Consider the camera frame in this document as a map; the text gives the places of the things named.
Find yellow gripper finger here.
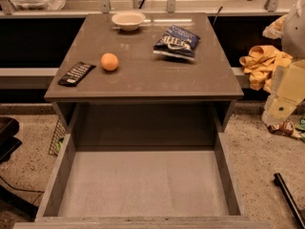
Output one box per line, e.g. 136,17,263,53
272,59,305,103
262,94,297,126

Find blue chip bag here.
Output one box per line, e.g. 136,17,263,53
152,25,200,60

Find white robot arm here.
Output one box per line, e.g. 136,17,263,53
262,0,305,125

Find open grey top drawer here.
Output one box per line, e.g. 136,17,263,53
12,103,273,229

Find brown snack packet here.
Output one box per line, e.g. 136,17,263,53
268,120,300,138

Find green snack packet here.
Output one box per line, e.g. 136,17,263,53
295,114,305,132

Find yellow cloth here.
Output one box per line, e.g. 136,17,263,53
238,14,294,94

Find black rod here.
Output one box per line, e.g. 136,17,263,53
274,173,305,229

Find white bowl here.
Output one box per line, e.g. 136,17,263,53
112,11,146,31

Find orange fruit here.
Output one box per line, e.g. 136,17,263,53
101,52,118,72

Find black snack bar wrapper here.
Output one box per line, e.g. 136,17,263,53
58,62,95,87

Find black chair base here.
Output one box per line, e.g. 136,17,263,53
0,116,40,219

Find wire mesh basket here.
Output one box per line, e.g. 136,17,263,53
49,119,66,156

